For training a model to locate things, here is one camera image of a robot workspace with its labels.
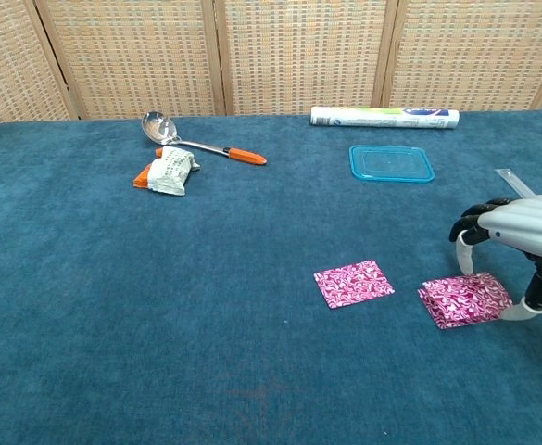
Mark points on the blue carpet table cover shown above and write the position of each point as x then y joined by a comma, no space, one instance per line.
205,301

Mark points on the clear plastic tube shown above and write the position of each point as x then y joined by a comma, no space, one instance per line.
511,181

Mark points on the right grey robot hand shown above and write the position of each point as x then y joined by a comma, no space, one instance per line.
530,222

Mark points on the white printed roll tube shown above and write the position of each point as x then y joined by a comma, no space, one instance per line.
381,118

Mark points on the crumpled white orange snack packet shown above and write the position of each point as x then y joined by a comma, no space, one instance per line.
171,171

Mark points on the woven folding screen panel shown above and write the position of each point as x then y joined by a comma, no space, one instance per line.
303,55
2,60
470,51
131,55

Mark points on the blue plastic container lid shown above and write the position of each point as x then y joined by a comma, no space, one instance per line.
391,163

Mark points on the pink patterned square cloth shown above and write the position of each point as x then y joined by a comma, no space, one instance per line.
470,294

